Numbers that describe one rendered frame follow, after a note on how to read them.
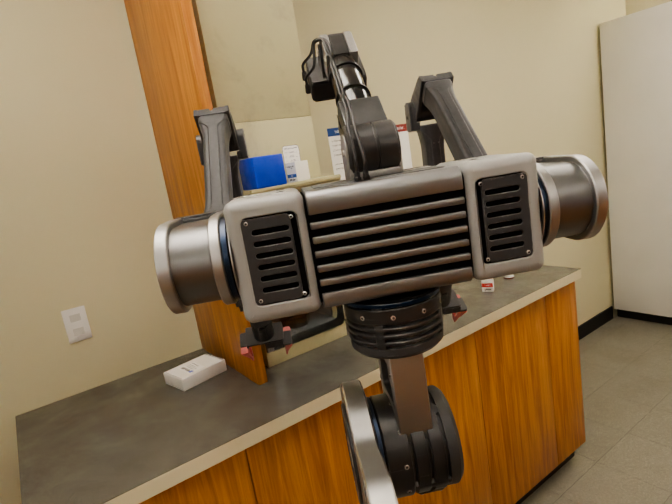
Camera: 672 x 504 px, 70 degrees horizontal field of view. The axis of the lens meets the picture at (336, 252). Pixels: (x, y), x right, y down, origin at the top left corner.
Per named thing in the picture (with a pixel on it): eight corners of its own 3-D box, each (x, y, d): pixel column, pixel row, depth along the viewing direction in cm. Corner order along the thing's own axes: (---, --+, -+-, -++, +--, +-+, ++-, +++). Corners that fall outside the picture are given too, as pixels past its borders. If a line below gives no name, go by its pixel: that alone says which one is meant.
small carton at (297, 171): (288, 182, 149) (285, 163, 148) (301, 180, 152) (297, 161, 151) (297, 181, 146) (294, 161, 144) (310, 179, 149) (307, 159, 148)
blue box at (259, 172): (243, 190, 144) (237, 160, 142) (272, 185, 149) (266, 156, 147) (257, 189, 136) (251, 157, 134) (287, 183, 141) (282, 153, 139)
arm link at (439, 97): (408, 63, 107) (451, 57, 108) (403, 113, 118) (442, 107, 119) (480, 212, 81) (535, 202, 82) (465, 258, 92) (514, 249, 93)
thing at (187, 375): (165, 383, 154) (162, 372, 153) (207, 363, 165) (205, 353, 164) (184, 392, 146) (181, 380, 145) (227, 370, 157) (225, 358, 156)
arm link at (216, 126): (185, 97, 103) (231, 90, 104) (202, 145, 114) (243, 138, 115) (186, 264, 78) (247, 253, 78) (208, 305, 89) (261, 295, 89)
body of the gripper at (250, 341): (246, 332, 134) (241, 314, 129) (282, 325, 134) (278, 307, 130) (247, 350, 129) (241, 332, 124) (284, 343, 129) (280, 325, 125)
